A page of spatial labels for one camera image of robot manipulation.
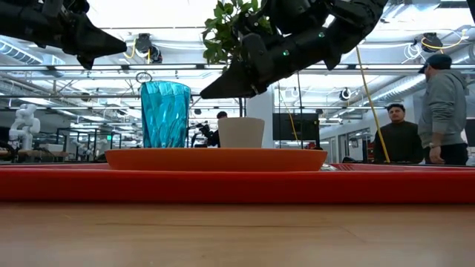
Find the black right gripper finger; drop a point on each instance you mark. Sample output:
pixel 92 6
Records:
pixel 234 83

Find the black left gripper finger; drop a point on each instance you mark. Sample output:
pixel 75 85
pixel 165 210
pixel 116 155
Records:
pixel 96 41

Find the blue faceted plastic cup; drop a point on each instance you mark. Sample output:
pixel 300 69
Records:
pixel 165 115

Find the orange round plate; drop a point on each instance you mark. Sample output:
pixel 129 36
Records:
pixel 215 160

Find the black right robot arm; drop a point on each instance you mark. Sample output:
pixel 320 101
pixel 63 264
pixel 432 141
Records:
pixel 356 18

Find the black background robot arm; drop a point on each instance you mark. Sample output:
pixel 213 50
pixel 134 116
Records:
pixel 202 133

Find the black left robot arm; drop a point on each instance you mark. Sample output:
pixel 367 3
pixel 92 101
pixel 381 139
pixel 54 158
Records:
pixel 18 22

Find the red plastic tray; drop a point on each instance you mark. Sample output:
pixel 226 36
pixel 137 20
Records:
pixel 237 187

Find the person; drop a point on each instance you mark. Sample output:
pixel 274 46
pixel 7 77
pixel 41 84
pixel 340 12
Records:
pixel 222 115
pixel 399 141
pixel 443 107

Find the green plant in white pot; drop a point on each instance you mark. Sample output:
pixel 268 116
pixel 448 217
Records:
pixel 222 37

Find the black monitor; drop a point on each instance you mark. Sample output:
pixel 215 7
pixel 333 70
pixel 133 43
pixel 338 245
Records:
pixel 308 126

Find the white humanoid robot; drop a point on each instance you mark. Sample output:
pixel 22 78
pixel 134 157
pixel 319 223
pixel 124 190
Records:
pixel 24 126

